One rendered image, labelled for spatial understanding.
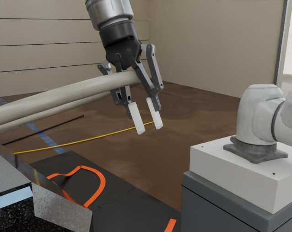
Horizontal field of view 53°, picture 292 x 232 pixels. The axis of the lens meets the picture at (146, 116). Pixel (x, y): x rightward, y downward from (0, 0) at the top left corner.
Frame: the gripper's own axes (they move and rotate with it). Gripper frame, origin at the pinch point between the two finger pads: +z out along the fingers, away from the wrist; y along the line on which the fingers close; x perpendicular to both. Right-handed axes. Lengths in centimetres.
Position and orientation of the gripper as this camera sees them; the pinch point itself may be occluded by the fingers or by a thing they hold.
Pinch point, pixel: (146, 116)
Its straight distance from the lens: 63.8
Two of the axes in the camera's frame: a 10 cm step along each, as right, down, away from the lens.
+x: -3.2, 1.9, -9.3
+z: 3.2, 9.4, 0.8
